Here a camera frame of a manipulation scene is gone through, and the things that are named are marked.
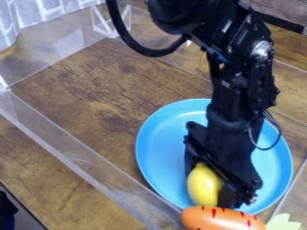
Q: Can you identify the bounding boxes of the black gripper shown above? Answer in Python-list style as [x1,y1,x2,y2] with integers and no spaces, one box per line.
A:
[183,105,264,209]

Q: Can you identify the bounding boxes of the yellow toy lemon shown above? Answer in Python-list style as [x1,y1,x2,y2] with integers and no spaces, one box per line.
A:
[187,163,222,206]

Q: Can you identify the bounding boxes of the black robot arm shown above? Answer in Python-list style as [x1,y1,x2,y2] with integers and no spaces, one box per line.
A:
[148,0,279,208]

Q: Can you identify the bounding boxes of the blue round plastic tray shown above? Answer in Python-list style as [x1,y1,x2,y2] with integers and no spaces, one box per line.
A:
[136,99,292,214]

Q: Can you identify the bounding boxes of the orange toy carrot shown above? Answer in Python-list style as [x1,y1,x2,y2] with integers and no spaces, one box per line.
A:
[180,206,302,230]

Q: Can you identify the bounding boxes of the dark baseboard strip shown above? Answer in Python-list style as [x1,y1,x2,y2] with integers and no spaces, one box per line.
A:
[260,13,304,34]

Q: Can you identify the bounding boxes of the white brick pattern curtain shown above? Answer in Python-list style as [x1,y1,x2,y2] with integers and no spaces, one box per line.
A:
[0,0,106,52]

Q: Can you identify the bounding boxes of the thin black wire loop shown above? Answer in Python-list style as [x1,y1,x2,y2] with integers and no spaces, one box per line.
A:
[247,111,283,151]

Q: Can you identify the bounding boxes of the black braided cable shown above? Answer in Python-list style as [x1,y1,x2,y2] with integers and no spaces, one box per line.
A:
[104,0,191,58]

